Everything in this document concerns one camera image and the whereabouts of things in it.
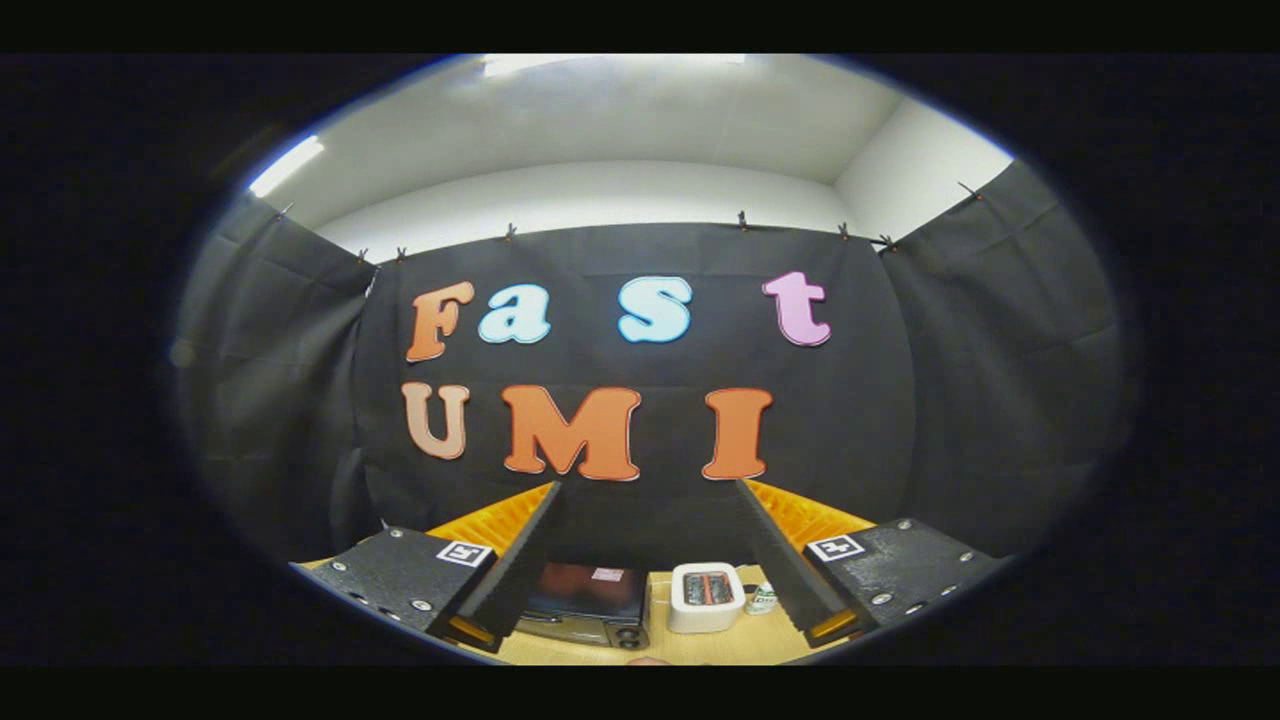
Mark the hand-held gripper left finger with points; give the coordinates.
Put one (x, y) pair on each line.
(520, 570)

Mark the white pop-up toaster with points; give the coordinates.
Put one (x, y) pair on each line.
(706, 615)

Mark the small white bottle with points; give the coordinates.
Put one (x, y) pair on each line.
(763, 600)

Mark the black toaster oven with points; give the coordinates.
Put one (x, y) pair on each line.
(585, 600)

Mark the row of cloth clips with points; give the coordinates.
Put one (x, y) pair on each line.
(742, 220)

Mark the narrow ceiling light panel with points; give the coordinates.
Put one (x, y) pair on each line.
(288, 165)

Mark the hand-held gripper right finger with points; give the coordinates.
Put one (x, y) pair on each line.
(780, 560)

